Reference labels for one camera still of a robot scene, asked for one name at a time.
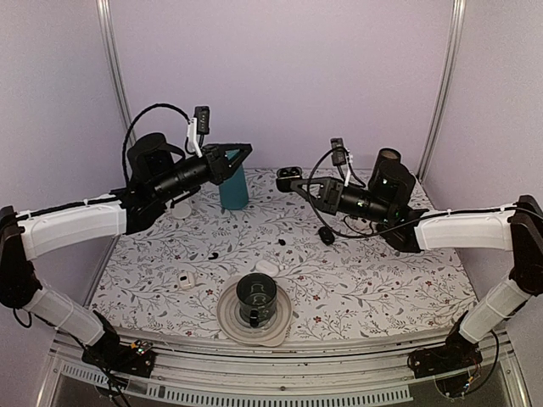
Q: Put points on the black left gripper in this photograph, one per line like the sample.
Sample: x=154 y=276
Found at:
x=219 y=163

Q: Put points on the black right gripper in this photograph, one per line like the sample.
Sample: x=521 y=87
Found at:
x=324 y=202

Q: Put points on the black oval charging case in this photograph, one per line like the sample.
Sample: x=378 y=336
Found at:
x=285 y=176

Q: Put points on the small black earbud case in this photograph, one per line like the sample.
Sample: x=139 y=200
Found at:
x=326 y=235

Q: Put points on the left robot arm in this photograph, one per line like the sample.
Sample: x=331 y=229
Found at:
x=161 y=173

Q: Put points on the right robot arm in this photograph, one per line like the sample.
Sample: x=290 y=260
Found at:
x=516 y=227

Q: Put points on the white open charging case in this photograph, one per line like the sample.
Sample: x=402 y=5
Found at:
x=266 y=267

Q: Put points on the small white earbud case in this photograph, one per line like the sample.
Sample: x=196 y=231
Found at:
x=186 y=281

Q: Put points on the teal cup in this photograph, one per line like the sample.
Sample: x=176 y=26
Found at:
x=233 y=192

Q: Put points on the dark brown tall cup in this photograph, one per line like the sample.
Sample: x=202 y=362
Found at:
x=387 y=154

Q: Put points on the floral table cloth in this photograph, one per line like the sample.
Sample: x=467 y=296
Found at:
x=352 y=289

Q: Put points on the clear plastic cup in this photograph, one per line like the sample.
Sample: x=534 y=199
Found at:
x=181 y=210

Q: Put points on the dark glass mug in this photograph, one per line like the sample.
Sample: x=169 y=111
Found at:
x=257 y=299

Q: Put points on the beige round plate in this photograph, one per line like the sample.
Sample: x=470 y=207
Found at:
x=260 y=327

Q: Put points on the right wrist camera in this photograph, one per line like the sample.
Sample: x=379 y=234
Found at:
x=341 y=159

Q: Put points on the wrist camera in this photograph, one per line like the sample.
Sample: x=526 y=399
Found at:
x=341 y=159
x=198 y=129

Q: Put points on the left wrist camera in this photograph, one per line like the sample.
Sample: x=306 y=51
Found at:
x=198 y=129

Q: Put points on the left aluminium frame post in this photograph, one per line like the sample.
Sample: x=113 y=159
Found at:
x=107 y=31

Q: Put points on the aluminium frame post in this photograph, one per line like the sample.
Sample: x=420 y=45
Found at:
x=107 y=31
x=451 y=52

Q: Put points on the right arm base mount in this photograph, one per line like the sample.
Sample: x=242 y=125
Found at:
x=442 y=359

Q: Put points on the right aluminium frame post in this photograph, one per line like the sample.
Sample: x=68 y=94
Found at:
x=451 y=52

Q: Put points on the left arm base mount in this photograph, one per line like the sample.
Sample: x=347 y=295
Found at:
x=120 y=358

